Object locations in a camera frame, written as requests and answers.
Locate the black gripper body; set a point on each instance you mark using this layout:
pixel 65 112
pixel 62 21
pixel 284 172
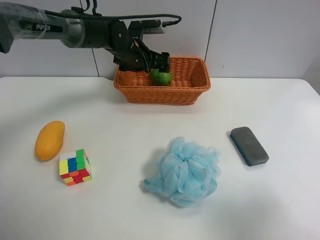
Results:
pixel 129 53

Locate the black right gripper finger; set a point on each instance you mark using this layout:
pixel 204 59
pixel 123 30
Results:
pixel 153 64

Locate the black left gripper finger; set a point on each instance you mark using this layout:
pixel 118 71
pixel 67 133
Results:
pixel 164 64

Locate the green lemon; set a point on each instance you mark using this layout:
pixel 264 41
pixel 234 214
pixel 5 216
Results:
pixel 160 78

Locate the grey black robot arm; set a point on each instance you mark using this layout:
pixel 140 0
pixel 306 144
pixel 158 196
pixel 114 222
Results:
pixel 76 30

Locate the orange wicker basket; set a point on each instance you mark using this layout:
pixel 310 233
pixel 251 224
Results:
pixel 190 78

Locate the blue bath loofah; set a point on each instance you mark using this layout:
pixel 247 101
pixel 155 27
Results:
pixel 186 173

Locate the yellow mango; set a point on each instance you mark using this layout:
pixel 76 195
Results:
pixel 49 141

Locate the multicolour puzzle cube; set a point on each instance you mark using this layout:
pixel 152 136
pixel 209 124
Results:
pixel 75 167

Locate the grey blue board eraser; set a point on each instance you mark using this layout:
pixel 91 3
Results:
pixel 248 146

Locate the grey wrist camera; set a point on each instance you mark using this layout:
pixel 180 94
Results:
pixel 139 28

